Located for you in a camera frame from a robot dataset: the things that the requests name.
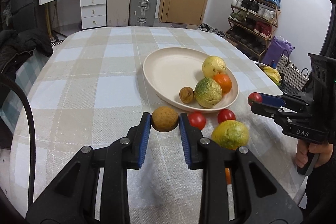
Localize red tomato with stem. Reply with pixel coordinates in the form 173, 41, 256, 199
188, 112, 207, 130

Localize brown longan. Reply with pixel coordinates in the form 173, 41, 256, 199
179, 86, 194, 104
151, 106, 179, 132

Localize wrinkled yellow passion fruit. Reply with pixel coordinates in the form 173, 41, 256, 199
194, 77, 223, 109

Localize green-yellow passion fruit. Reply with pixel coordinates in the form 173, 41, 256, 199
211, 120, 249, 150

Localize orange tangerine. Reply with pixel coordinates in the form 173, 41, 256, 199
213, 74, 232, 95
225, 168, 232, 185

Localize smooth yellow passion fruit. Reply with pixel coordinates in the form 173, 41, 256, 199
202, 56, 227, 78

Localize person's right hand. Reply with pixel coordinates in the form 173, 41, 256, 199
294, 139, 336, 168

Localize yellow bananas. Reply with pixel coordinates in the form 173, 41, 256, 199
262, 66, 281, 86

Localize woven basket bag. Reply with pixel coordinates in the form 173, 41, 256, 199
276, 52, 309, 95

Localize cream round plate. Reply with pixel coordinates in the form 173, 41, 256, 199
142, 47, 239, 113

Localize purple bag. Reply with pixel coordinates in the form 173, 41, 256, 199
262, 36, 295, 67

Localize checkered tablecloth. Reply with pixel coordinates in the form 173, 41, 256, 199
28, 27, 303, 223

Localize wooden shoe rack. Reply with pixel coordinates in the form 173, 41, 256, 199
225, 0, 281, 61

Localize silver aluminium suitcase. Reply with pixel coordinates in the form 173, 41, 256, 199
129, 0, 157, 26

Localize beige suitcase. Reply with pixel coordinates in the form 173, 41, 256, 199
106, 0, 130, 27

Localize black jacket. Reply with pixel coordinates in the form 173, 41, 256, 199
1, 29, 53, 81

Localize black cable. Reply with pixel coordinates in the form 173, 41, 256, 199
0, 73, 37, 210

